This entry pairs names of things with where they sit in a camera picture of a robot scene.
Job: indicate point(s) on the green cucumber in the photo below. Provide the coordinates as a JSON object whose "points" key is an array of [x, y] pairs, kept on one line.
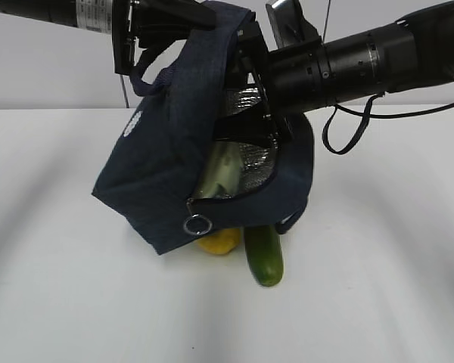
{"points": [[264, 254]]}

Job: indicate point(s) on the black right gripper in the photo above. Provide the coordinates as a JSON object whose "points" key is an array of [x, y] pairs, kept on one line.
{"points": [[261, 122]]}

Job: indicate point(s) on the dark blue lunch bag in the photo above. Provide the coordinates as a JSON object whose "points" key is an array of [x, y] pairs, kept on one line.
{"points": [[156, 163]]}

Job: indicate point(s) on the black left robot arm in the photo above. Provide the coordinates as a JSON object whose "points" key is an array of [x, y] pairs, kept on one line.
{"points": [[93, 16]]}

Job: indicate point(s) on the yellow pear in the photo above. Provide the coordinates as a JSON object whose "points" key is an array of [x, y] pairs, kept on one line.
{"points": [[221, 242]]}

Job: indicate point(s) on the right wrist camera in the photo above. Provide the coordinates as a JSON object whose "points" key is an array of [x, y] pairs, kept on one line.
{"points": [[289, 26]]}

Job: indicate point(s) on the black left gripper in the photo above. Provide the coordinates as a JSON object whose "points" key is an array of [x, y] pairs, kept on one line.
{"points": [[150, 23]]}

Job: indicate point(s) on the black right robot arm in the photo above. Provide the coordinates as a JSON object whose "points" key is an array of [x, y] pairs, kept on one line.
{"points": [[304, 73]]}

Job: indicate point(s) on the green lidded glass container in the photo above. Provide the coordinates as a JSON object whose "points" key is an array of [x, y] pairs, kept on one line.
{"points": [[221, 175]]}

